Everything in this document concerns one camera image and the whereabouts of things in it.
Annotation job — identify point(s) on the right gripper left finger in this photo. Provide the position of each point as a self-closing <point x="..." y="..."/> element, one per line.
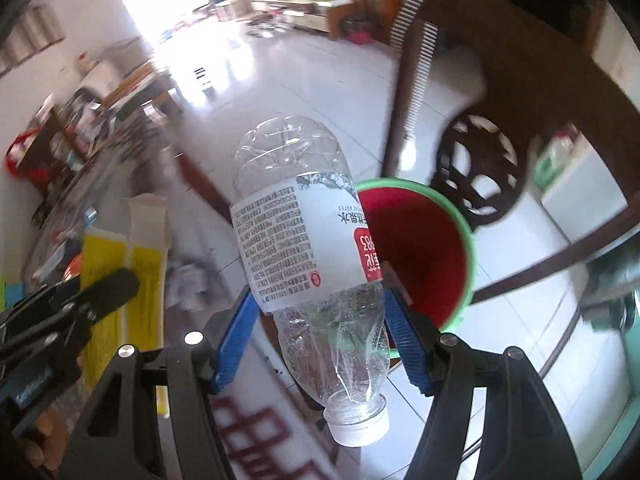
<point x="117" y="435"/>

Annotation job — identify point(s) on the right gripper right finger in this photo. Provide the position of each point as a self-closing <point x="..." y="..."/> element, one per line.
<point x="524" y="436"/>

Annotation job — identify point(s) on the clear plastic water bottle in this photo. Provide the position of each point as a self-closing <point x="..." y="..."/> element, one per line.
<point x="312" y="266"/>

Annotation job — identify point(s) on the white paper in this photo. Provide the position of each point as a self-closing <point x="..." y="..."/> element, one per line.
<point x="192" y="286"/>

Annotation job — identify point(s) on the red green trash bin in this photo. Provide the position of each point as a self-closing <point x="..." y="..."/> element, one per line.
<point x="418" y="240"/>

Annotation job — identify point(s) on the person's left hand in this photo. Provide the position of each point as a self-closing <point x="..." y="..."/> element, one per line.
<point x="46" y="444"/>

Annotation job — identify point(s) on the red jacket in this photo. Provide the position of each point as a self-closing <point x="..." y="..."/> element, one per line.
<point x="25" y="160"/>

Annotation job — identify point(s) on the white cabinet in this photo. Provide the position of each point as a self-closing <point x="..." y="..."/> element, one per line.
<point x="584" y="196"/>

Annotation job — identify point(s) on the white green detergent jug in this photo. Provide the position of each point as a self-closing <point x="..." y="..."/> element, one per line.
<point x="553" y="159"/>

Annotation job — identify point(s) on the carved wooden chair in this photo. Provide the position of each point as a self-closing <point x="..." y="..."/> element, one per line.
<point x="537" y="82"/>

